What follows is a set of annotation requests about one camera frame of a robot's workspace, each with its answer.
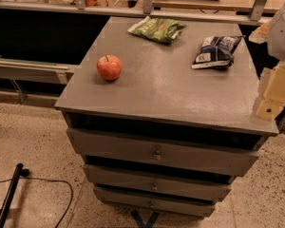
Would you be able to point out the low shelf ledge left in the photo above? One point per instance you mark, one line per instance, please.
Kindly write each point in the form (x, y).
(35, 72)

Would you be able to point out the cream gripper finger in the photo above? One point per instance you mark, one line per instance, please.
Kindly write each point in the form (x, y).
(271, 92)
(259, 35)

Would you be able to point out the black pole on floor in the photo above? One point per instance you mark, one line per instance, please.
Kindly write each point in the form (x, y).
(18, 173)

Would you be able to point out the grey drawer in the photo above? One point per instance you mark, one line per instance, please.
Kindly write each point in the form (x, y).
(195, 189)
(224, 161)
(154, 202)

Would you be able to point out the metal frame rail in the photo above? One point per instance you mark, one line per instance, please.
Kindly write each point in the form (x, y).
(245, 12)

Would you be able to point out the top grey drawer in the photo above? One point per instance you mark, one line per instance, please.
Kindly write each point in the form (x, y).
(224, 161)

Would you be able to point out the middle grey drawer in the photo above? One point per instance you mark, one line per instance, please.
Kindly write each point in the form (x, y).
(195, 189)

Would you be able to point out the blue chip bag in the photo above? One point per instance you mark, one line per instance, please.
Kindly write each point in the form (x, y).
(216, 52)

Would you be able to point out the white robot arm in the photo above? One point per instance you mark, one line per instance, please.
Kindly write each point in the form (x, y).
(276, 37)

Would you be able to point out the green chip bag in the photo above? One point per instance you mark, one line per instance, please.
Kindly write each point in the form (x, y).
(164, 31)

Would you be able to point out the bottom grey drawer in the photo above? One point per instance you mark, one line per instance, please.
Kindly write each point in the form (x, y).
(154, 202)

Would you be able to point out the red apple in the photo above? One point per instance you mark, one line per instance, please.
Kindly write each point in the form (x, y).
(109, 67)

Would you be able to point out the grey drawer cabinet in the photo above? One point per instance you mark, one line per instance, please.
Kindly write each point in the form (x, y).
(159, 97)

